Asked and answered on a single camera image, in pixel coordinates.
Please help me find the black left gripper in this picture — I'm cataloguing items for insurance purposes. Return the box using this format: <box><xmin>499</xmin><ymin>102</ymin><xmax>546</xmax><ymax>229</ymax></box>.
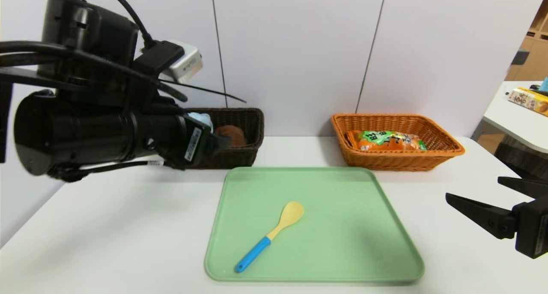
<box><xmin>134</xmin><ymin>112</ymin><xmax>232</xmax><ymax>170</ymax></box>

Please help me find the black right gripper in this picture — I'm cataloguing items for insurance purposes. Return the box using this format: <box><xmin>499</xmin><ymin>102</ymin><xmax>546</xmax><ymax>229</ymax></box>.
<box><xmin>445</xmin><ymin>176</ymin><xmax>548</xmax><ymax>259</ymax></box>

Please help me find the brown towel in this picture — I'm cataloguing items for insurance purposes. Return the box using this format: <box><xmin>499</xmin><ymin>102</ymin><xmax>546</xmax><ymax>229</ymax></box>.
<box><xmin>214</xmin><ymin>125</ymin><xmax>247</xmax><ymax>148</ymax></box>

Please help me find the light blue mesh bath pouf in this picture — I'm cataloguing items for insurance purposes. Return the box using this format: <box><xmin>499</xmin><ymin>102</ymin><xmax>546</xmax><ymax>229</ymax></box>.
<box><xmin>188</xmin><ymin>112</ymin><xmax>214</xmax><ymax>133</ymax></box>

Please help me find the orange snack bag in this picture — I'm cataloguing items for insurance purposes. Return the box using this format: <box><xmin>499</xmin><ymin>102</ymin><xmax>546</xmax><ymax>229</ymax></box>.
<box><xmin>346</xmin><ymin>130</ymin><xmax>427</xmax><ymax>152</ymax></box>

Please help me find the dark brown wicker basket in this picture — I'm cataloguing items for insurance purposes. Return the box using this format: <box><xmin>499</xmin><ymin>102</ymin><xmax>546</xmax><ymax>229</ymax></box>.
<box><xmin>184</xmin><ymin>108</ymin><xmax>265</xmax><ymax>169</ymax></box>

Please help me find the orange wicker basket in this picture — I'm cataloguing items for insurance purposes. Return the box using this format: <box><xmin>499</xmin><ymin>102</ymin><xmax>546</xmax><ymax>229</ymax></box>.
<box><xmin>331</xmin><ymin>113</ymin><xmax>465</xmax><ymax>172</ymax></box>

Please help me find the dark woven chair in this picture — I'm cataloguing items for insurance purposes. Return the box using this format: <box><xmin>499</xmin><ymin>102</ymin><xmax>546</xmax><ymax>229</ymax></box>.
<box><xmin>494</xmin><ymin>136</ymin><xmax>548</xmax><ymax>187</ymax></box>

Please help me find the white side table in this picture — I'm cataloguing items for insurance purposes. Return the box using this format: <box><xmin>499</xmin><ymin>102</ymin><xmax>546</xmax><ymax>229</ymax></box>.
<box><xmin>482</xmin><ymin>81</ymin><xmax>548</xmax><ymax>154</ymax></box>

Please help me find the yellow printed carton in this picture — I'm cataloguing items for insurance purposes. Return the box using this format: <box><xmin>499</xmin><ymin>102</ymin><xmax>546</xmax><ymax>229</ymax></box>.
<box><xmin>507</xmin><ymin>88</ymin><xmax>548</xmax><ymax>118</ymax></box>

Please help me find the wooden shelf unit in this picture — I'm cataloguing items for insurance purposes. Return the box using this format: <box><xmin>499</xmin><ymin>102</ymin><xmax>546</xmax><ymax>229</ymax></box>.
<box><xmin>504</xmin><ymin>0</ymin><xmax>548</xmax><ymax>82</ymax></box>

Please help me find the light green plastic tray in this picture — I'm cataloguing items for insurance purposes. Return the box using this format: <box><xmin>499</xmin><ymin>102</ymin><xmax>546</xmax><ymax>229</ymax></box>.
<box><xmin>205</xmin><ymin>167</ymin><xmax>425</xmax><ymax>282</ymax></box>

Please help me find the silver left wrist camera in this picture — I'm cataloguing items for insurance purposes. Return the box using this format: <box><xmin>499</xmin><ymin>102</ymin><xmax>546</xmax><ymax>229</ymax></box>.
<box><xmin>161</xmin><ymin>40</ymin><xmax>203</xmax><ymax>84</ymax></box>

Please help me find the yellow spoon with blue handle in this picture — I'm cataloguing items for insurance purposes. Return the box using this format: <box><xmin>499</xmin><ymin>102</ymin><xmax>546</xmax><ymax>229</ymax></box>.
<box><xmin>235</xmin><ymin>201</ymin><xmax>304</xmax><ymax>273</ymax></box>

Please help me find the black left camera cable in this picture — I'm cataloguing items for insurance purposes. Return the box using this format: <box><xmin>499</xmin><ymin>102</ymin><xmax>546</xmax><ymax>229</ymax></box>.
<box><xmin>68</xmin><ymin>0</ymin><xmax>157</xmax><ymax>50</ymax></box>

